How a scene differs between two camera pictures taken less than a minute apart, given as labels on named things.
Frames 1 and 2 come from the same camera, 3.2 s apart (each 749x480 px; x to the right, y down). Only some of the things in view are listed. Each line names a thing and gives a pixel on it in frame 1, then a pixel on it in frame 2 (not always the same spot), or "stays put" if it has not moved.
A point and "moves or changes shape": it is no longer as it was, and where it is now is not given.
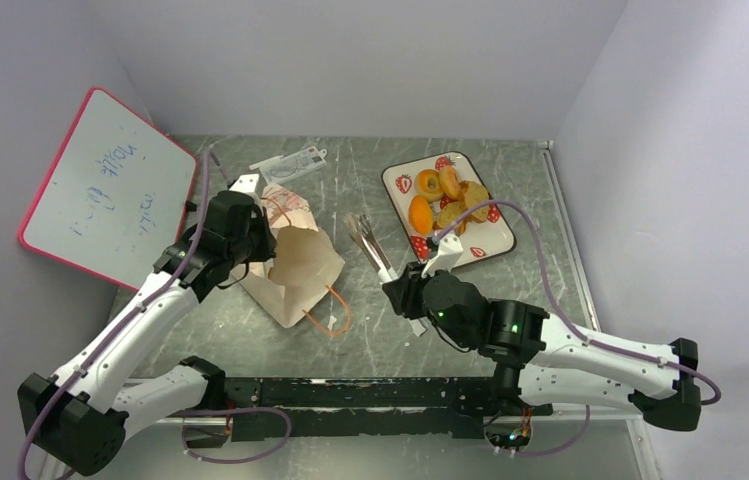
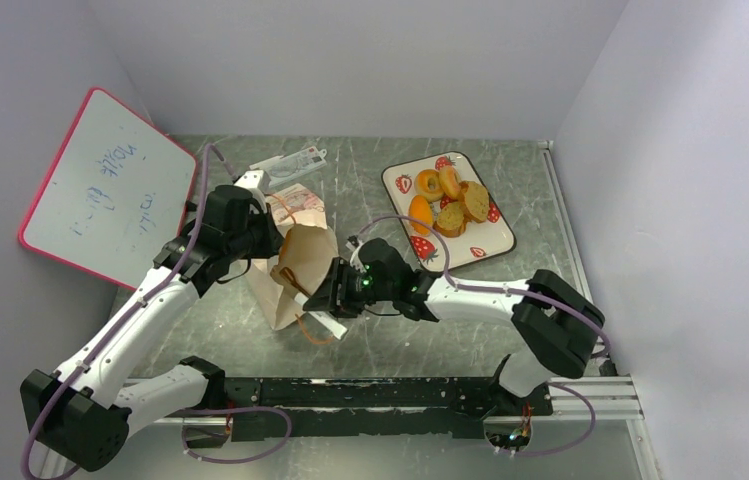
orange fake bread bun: (421, 215) stays put
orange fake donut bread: (422, 184) stays put
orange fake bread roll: (451, 181) stays put
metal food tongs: (359, 226) moves or changes shape
